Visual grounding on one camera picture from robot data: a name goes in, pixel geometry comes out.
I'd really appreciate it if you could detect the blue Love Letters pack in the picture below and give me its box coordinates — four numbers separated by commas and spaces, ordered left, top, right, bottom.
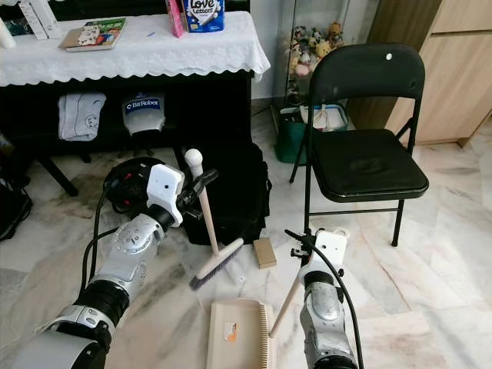
183, 0, 225, 34

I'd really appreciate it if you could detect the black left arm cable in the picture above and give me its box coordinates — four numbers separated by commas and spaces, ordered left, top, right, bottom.
88, 181, 124, 301

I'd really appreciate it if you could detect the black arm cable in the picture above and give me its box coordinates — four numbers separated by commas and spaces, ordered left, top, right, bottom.
311, 242, 366, 369
88, 181, 124, 301

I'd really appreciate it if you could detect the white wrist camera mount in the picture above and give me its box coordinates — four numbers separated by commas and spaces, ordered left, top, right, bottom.
300, 228, 349, 285
145, 163, 185, 226

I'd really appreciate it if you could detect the black plastic bucket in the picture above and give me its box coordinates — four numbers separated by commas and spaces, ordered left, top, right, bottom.
104, 158, 162, 216

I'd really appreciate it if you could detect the white lace tablecloth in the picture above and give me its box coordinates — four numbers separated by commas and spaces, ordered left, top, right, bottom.
0, 12, 271, 87

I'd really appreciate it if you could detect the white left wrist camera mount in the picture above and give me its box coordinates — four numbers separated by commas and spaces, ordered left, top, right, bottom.
145, 163, 185, 226

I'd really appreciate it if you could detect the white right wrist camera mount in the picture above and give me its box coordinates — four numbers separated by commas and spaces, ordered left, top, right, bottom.
300, 228, 349, 285

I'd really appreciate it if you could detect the pink box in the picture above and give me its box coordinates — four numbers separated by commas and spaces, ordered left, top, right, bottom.
167, 0, 187, 38

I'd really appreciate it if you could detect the black upright piano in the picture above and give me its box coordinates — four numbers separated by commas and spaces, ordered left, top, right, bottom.
0, 0, 251, 158

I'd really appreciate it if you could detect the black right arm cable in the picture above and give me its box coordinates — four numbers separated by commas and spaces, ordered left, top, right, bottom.
311, 242, 366, 369

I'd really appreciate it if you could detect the white lint roller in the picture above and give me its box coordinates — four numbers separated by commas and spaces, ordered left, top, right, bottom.
0, 15, 18, 49

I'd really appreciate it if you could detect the beige dustpan with long handle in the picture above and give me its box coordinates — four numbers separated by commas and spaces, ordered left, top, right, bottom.
206, 269, 308, 369

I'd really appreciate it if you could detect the small brown block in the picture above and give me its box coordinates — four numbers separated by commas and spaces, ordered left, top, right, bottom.
252, 237, 278, 269

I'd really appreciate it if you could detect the hand broom with beige handle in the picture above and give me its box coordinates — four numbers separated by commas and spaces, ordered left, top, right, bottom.
184, 148, 245, 291

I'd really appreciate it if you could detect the green picture book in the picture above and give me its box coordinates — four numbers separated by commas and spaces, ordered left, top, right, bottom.
60, 17, 128, 52

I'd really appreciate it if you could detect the glass cabinet with plush toys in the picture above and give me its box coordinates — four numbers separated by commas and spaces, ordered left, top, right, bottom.
281, 0, 347, 105

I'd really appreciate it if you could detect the green plastic container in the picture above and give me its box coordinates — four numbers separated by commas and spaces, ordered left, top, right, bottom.
273, 104, 351, 164

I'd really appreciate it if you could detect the black folding chair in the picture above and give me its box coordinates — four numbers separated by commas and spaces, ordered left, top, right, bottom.
288, 42, 430, 248

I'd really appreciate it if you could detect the folded white cloth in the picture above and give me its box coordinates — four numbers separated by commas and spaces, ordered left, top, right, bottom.
58, 92, 107, 142

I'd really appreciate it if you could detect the light wooden cabinet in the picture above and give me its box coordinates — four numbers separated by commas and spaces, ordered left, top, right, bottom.
346, 0, 492, 147

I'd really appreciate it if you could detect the white upright box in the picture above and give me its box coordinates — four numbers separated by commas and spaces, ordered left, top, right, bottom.
37, 0, 62, 39
19, 0, 47, 41

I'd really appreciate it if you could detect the black backpack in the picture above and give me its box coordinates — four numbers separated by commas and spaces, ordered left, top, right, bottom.
184, 141, 272, 247

